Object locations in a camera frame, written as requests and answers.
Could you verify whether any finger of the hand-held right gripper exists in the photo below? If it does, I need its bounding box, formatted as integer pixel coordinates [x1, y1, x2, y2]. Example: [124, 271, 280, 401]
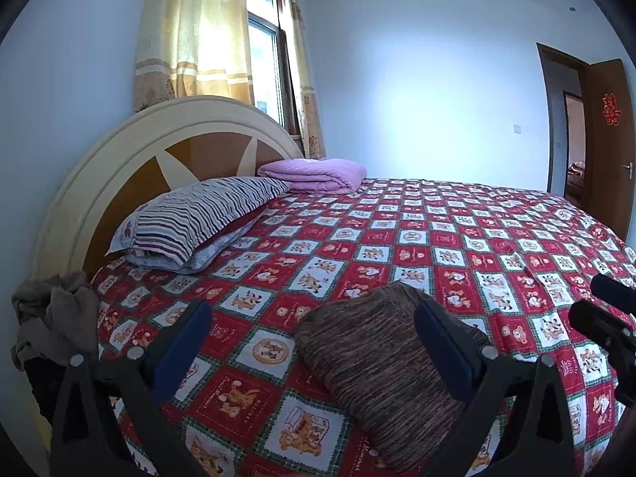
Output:
[568, 299, 636, 359]
[590, 273, 636, 310]

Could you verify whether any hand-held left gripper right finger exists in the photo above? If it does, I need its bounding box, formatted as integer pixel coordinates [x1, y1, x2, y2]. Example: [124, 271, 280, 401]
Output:
[415, 299, 577, 477]

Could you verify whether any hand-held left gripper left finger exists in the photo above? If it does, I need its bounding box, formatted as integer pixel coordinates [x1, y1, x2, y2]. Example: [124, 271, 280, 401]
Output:
[50, 299, 214, 477]

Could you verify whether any brown knitted sweater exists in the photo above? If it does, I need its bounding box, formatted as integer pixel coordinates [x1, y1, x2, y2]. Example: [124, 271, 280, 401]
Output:
[293, 281, 493, 475]

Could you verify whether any person's right forearm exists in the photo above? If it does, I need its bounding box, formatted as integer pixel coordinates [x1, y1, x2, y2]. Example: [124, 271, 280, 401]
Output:
[586, 400, 636, 477]

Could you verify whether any pile of grey-brown clothes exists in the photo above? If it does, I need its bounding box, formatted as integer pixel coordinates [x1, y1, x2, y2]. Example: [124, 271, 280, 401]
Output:
[11, 272, 100, 371]

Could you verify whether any light floral pillow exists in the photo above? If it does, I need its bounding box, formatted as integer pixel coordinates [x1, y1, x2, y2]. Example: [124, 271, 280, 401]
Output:
[124, 209, 271, 274]

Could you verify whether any brown wooden door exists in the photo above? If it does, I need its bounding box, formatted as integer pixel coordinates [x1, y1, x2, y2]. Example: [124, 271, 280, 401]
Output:
[581, 58, 636, 242]

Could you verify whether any red patchwork bed sheet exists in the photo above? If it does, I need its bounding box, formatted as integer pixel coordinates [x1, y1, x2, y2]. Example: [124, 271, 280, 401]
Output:
[92, 176, 636, 477]

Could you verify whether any striped pillow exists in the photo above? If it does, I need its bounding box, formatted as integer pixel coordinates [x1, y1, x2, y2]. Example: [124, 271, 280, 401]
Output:
[107, 176, 294, 264]

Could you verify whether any red paper door decoration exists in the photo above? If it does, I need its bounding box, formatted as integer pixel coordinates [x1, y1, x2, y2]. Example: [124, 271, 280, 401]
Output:
[601, 92, 623, 126]

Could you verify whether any cream and wood headboard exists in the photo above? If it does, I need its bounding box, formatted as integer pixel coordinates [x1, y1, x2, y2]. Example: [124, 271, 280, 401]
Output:
[32, 95, 305, 284]

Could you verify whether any folded pink blanket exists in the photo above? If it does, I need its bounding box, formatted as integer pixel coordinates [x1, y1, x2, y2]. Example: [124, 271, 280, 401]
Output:
[257, 158, 368, 196]

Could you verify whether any narrow yellow curtain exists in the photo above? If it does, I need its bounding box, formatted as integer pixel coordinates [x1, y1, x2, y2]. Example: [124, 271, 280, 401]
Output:
[278, 0, 327, 160]

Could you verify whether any window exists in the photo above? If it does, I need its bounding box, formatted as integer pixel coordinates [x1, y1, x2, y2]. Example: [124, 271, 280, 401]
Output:
[246, 0, 301, 137]

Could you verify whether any wide yellow curtain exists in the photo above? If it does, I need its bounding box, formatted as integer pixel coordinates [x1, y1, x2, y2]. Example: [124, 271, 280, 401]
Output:
[133, 0, 255, 115]

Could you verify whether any brown door frame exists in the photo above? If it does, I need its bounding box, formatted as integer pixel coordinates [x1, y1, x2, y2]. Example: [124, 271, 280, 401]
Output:
[537, 42, 592, 194]

